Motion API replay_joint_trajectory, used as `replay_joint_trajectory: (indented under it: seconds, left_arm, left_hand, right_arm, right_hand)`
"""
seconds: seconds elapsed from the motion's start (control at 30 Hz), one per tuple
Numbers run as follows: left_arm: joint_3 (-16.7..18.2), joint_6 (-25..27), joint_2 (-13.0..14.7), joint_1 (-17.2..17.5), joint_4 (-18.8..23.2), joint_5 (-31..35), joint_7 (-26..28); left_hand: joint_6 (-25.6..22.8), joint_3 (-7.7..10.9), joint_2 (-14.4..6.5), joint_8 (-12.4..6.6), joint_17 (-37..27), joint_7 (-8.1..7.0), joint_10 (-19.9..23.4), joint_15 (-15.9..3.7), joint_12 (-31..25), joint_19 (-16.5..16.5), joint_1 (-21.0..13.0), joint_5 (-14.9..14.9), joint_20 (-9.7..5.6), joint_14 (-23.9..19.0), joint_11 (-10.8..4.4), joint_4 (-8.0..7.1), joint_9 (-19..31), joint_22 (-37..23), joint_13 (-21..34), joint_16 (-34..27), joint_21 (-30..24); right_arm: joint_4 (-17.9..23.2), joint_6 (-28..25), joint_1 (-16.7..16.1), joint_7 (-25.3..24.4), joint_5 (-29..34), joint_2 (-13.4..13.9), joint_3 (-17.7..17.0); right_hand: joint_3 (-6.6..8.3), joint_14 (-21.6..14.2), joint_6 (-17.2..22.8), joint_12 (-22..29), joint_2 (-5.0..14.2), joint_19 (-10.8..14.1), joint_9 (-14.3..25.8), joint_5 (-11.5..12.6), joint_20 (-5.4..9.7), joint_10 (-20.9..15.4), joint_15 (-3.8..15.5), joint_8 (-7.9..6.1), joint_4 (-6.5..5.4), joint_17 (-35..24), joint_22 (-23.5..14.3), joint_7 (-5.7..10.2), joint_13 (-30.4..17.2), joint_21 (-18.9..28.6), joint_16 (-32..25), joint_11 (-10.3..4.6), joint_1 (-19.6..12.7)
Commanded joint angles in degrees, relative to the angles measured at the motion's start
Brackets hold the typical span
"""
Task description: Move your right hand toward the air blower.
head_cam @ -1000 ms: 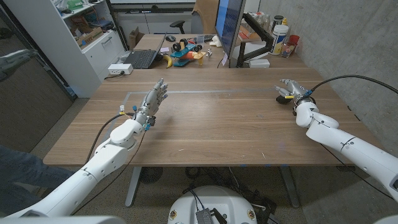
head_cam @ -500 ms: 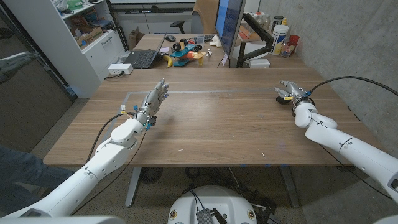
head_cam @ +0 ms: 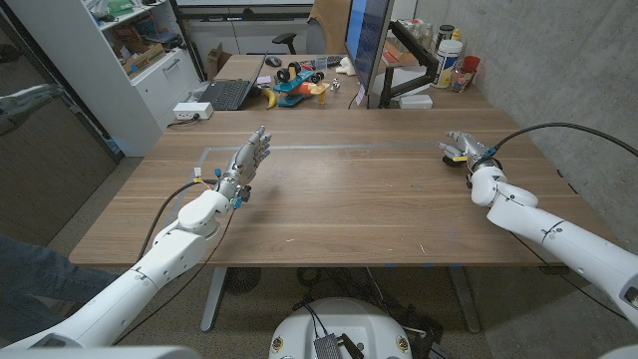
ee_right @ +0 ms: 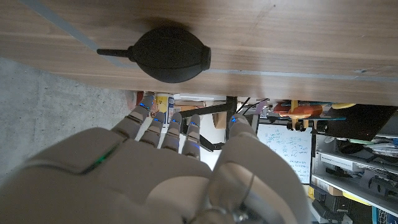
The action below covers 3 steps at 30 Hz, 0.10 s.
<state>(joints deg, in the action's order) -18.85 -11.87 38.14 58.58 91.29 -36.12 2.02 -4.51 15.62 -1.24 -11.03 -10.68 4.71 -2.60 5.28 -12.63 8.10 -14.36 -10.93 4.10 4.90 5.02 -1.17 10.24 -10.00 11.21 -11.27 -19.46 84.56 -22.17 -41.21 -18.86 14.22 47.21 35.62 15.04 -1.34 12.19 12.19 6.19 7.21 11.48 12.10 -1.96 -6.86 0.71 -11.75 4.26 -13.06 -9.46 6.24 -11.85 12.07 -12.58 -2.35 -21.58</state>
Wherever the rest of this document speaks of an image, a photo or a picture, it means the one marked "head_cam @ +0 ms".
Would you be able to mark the white plastic canister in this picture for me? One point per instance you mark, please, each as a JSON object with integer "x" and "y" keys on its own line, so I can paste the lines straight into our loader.
{"x": 447, "y": 62}

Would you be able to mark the grey electronics box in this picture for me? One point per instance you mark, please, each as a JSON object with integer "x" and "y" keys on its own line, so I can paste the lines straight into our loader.
{"x": 327, "y": 347}

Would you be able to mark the teal and orange toy vehicle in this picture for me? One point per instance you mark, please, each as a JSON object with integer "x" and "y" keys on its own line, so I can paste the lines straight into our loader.
{"x": 299, "y": 82}

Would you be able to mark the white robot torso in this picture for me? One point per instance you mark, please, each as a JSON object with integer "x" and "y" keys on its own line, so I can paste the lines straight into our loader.
{"x": 349, "y": 321}

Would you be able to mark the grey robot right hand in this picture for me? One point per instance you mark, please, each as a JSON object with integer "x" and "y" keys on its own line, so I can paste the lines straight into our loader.
{"x": 476, "y": 152}

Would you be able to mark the red cup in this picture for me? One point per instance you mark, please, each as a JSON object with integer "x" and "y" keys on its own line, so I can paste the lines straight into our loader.
{"x": 471, "y": 64}

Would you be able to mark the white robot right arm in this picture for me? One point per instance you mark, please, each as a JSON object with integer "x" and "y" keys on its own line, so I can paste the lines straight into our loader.
{"x": 563, "y": 237}

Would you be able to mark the black keyboard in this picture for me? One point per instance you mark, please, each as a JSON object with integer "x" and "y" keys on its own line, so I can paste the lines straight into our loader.
{"x": 333, "y": 61}

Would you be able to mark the white power strip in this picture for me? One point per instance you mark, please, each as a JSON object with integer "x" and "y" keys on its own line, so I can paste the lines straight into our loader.
{"x": 192, "y": 109}

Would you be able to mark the black computer monitor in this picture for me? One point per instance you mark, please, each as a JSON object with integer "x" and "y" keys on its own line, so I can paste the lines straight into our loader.
{"x": 366, "y": 35}

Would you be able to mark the black computer mouse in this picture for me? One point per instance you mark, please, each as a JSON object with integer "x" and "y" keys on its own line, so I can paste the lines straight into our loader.
{"x": 273, "y": 61}

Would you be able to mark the yellow banana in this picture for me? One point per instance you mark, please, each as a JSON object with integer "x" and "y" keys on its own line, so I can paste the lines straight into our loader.
{"x": 270, "y": 100}

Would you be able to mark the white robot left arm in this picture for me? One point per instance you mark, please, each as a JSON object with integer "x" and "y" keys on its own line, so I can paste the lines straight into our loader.
{"x": 149, "y": 271}

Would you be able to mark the small white box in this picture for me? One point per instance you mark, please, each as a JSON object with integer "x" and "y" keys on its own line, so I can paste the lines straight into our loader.
{"x": 415, "y": 102}

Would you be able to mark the small silver metal object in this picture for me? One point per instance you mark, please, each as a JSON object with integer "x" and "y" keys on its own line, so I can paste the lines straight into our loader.
{"x": 335, "y": 85}

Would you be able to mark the grey table leg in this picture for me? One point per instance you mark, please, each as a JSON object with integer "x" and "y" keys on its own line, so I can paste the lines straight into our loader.
{"x": 466, "y": 299}
{"x": 213, "y": 299}

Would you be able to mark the clear glass jar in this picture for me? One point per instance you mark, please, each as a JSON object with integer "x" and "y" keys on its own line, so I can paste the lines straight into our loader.
{"x": 461, "y": 82}

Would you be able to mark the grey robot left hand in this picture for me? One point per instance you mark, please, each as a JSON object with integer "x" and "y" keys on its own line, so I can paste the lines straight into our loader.
{"x": 243, "y": 162}

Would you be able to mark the cardboard box with print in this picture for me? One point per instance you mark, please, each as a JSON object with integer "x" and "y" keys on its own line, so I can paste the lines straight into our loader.
{"x": 144, "y": 59}

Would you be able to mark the plain open cardboard box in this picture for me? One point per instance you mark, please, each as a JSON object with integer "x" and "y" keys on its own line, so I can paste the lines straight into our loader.
{"x": 217, "y": 62}

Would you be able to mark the black laptop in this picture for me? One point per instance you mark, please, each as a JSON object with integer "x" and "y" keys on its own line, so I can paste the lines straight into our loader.
{"x": 226, "y": 94}

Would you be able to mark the yellow capped bottle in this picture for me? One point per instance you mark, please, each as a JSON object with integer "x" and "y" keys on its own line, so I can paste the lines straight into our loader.
{"x": 456, "y": 35}

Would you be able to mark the black rubber air blower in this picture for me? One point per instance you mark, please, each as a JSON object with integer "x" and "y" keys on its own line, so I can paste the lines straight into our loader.
{"x": 451, "y": 162}

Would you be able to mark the round black fan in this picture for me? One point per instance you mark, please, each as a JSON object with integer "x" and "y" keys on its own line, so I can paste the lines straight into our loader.
{"x": 241, "y": 279}

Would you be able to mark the white shelf cabinet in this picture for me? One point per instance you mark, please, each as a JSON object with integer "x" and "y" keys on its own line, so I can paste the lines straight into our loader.
{"x": 95, "y": 75}

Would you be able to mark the black capped bottle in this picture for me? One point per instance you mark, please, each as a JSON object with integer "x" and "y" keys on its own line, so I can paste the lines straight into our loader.
{"x": 445, "y": 34}

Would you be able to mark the person leg in jeans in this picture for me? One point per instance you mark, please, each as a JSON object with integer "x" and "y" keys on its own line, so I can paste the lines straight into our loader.
{"x": 40, "y": 274}

